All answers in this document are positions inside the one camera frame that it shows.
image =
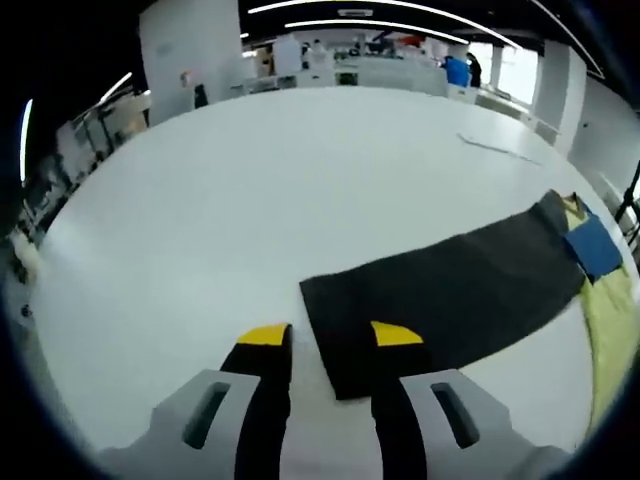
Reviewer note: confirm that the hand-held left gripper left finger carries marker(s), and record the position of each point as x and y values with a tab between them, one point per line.
170	430

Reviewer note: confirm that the long ceiling strip light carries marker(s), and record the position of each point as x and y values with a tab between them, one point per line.
300	23
260	8

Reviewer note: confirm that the yellow blue grey garment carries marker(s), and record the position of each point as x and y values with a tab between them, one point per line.
450	280

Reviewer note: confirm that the black chair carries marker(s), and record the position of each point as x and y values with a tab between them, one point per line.
201	96

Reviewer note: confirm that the black tripod stand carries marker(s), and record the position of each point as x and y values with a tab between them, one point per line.
626	199

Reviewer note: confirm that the white square pillar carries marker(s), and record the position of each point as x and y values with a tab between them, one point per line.
200	45
557	85

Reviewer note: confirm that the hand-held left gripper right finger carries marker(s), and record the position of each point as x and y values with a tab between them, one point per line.
495	440

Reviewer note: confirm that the white flat strip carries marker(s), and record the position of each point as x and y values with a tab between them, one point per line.
500	149

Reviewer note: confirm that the blue water barrel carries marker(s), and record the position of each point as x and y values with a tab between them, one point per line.
457	70

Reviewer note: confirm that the white lab counter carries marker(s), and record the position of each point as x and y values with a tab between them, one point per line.
390	75

